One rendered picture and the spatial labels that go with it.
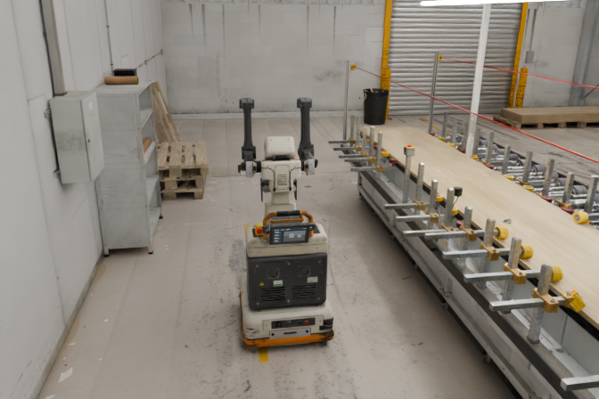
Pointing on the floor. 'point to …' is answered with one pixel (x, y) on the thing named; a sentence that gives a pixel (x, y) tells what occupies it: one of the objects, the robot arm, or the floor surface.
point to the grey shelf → (127, 166)
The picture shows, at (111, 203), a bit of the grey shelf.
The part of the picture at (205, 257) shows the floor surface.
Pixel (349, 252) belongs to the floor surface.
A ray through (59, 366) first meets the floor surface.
